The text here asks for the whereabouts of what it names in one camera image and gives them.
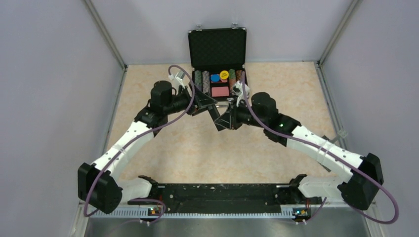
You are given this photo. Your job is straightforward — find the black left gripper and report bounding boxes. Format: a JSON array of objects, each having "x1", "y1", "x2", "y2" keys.
[{"x1": 164, "y1": 81, "x2": 217, "y2": 116}]

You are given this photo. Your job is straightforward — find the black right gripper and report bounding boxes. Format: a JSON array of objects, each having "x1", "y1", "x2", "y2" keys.
[{"x1": 215, "y1": 98, "x2": 267, "y2": 131}]

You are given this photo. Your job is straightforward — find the black remote control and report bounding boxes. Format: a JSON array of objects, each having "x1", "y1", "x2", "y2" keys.
[{"x1": 208, "y1": 105, "x2": 226, "y2": 131}]

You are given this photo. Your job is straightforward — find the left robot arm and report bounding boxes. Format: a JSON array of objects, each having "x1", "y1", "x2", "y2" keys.
[{"x1": 78, "y1": 80, "x2": 217, "y2": 216}]

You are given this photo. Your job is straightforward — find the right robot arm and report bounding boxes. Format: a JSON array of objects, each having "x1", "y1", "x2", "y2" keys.
[{"x1": 215, "y1": 92, "x2": 383, "y2": 210}]

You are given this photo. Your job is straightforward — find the red playing card deck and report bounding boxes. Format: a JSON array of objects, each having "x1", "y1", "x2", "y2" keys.
[{"x1": 211, "y1": 86, "x2": 230, "y2": 97}]

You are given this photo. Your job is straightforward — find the blue dealer button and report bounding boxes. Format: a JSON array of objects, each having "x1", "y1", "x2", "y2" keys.
[{"x1": 210, "y1": 74, "x2": 220, "y2": 83}]

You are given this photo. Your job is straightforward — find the purple green chip stack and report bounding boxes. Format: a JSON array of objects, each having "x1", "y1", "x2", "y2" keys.
[{"x1": 194, "y1": 70, "x2": 203, "y2": 91}]

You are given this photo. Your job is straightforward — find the yellow big blind button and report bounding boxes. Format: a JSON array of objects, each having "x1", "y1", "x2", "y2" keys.
[{"x1": 219, "y1": 70, "x2": 229, "y2": 80}]

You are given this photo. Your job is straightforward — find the green red chip stack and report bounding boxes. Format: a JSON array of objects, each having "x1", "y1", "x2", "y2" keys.
[{"x1": 228, "y1": 69, "x2": 237, "y2": 95}]

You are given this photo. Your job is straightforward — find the orange black chip stack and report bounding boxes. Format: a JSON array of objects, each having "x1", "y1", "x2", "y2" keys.
[{"x1": 235, "y1": 70, "x2": 246, "y2": 89}]

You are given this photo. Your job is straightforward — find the black poker chip case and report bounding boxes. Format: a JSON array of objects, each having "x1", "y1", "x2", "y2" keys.
[{"x1": 188, "y1": 27, "x2": 247, "y2": 102}]

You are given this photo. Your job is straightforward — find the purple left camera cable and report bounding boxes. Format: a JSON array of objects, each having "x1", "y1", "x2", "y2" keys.
[{"x1": 83, "y1": 65, "x2": 196, "y2": 225}]

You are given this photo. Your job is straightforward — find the purple camera cable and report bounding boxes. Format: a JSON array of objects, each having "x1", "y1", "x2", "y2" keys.
[
  {"x1": 240, "y1": 71, "x2": 400, "y2": 225},
  {"x1": 83, "y1": 65, "x2": 196, "y2": 225}
]

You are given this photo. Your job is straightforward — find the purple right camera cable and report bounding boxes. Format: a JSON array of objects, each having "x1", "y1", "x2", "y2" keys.
[{"x1": 240, "y1": 71, "x2": 400, "y2": 225}]

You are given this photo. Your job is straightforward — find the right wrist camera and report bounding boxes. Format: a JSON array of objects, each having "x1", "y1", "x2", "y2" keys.
[{"x1": 231, "y1": 81, "x2": 250, "y2": 100}]

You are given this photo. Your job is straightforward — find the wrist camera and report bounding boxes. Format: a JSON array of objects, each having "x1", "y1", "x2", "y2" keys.
[
  {"x1": 169, "y1": 71, "x2": 186, "y2": 89},
  {"x1": 231, "y1": 81, "x2": 250, "y2": 100}
]

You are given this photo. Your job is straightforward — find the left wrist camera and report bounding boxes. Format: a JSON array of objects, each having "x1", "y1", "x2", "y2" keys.
[{"x1": 169, "y1": 71, "x2": 186, "y2": 89}]

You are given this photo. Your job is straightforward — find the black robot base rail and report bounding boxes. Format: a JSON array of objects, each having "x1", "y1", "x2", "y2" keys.
[{"x1": 127, "y1": 183, "x2": 323, "y2": 219}]

